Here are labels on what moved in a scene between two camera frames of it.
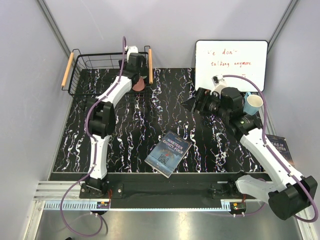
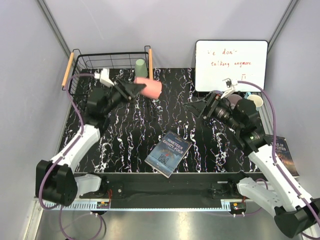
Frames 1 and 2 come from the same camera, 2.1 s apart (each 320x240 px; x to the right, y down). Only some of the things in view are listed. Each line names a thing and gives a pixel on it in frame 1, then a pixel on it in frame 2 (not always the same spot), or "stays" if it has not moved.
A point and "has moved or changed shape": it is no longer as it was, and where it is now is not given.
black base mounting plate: x=156 y=186 stays
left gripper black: x=143 y=69 to x=127 y=91
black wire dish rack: x=88 y=74 stays
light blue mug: x=252 y=103 stays
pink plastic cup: x=140 y=85 has moved or changed shape
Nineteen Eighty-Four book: x=167 y=154 stays
